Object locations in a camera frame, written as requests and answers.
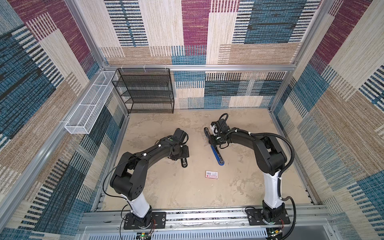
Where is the black mesh shelf rack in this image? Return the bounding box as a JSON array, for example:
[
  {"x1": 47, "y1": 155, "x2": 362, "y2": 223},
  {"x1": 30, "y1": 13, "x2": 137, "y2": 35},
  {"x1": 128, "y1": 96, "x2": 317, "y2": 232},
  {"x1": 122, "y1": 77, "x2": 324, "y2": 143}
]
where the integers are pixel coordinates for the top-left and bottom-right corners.
[{"x1": 112, "y1": 68, "x2": 175, "y2": 114}]

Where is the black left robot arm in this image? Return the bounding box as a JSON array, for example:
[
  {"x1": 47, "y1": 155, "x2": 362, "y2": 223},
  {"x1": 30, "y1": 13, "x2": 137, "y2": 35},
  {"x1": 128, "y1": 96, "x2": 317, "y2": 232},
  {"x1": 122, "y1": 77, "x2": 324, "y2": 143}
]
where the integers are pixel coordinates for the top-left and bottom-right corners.
[{"x1": 110, "y1": 128, "x2": 189, "y2": 228}]

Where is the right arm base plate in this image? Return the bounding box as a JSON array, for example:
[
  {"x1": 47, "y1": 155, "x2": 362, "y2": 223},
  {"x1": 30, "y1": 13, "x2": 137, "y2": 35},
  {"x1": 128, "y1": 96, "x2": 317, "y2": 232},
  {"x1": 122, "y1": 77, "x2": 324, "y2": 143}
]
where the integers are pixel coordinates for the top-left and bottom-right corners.
[{"x1": 245, "y1": 207, "x2": 291, "y2": 226}]

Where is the red white staple box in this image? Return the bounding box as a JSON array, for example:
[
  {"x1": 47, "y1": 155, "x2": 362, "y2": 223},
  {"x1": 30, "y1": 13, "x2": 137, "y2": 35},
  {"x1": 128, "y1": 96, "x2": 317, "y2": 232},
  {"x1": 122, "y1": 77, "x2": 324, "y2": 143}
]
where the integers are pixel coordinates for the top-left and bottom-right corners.
[{"x1": 205, "y1": 171, "x2": 218, "y2": 179}]

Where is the white wire mesh basket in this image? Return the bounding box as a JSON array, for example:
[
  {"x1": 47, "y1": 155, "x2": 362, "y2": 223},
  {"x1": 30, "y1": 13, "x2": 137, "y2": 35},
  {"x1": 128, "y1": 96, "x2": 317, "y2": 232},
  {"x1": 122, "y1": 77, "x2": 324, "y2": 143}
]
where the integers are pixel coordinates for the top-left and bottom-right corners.
[{"x1": 65, "y1": 71, "x2": 115, "y2": 135}]

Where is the blue stapler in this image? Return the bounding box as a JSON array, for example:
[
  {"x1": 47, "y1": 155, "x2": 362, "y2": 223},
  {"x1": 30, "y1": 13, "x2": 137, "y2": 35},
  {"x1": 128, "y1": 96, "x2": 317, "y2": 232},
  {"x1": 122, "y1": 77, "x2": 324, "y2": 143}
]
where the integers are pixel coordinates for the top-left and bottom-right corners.
[{"x1": 204, "y1": 128, "x2": 225, "y2": 166}]

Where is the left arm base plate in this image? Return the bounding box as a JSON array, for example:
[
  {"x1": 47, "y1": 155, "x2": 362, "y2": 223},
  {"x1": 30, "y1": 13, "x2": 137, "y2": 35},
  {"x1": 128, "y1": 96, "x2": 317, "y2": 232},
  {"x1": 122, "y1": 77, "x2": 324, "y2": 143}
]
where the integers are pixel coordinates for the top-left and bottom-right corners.
[{"x1": 123, "y1": 212, "x2": 167, "y2": 230}]

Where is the aluminium front rail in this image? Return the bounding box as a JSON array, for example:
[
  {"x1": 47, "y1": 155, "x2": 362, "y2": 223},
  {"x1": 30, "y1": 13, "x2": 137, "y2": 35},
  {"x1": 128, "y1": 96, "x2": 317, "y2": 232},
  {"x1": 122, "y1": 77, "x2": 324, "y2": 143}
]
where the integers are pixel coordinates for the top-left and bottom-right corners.
[{"x1": 75, "y1": 204, "x2": 341, "y2": 240}]

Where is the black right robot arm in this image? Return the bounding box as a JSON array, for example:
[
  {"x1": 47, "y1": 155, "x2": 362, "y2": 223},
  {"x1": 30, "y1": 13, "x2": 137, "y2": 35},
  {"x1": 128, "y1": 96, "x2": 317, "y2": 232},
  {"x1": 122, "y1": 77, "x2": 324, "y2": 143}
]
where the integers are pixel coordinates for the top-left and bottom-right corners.
[{"x1": 204, "y1": 113, "x2": 295, "y2": 225}]

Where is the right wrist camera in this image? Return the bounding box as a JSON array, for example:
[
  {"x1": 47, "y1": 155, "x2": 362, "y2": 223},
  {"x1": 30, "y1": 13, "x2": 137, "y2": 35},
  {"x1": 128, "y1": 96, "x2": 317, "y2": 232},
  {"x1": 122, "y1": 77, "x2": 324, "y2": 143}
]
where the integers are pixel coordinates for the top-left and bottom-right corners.
[{"x1": 210, "y1": 122, "x2": 218, "y2": 136}]

